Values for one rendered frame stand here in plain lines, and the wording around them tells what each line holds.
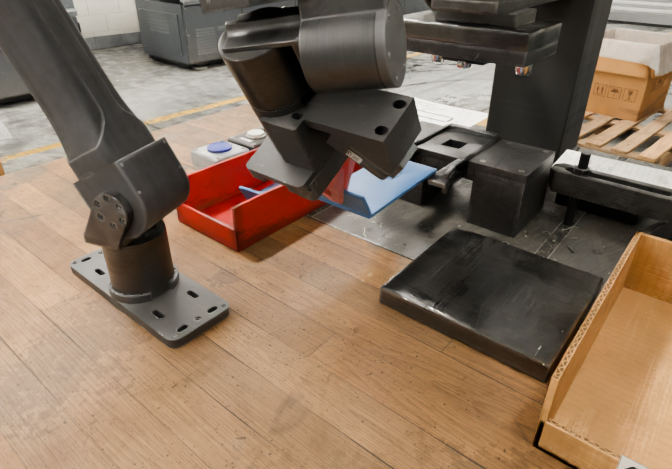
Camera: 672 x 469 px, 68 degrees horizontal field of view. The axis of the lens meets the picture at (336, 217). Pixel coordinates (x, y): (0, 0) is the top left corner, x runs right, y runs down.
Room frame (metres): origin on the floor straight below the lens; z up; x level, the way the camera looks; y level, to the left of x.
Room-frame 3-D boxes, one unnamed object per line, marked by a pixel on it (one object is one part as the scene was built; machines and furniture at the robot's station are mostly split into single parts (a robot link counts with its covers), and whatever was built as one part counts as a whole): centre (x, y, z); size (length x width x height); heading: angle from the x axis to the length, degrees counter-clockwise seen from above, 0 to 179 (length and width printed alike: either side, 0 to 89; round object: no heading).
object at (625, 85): (3.63, -2.07, 0.40); 0.67 x 0.60 x 0.50; 133
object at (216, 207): (0.63, 0.08, 0.93); 0.25 x 0.12 x 0.06; 141
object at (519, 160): (0.63, -0.18, 0.98); 0.20 x 0.10 x 0.01; 51
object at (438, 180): (0.55, -0.14, 0.98); 0.07 x 0.02 x 0.01; 141
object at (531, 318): (0.41, -0.16, 0.91); 0.17 x 0.16 x 0.02; 51
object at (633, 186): (0.54, -0.33, 0.95); 0.15 x 0.03 x 0.10; 51
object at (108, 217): (0.43, 0.19, 1.00); 0.09 x 0.06 x 0.06; 160
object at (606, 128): (3.39, -1.88, 0.07); 1.20 x 1.00 x 0.14; 134
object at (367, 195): (0.50, -0.04, 1.00); 0.15 x 0.07 x 0.03; 142
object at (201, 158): (0.76, 0.19, 0.90); 0.07 x 0.07 x 0.06; 51
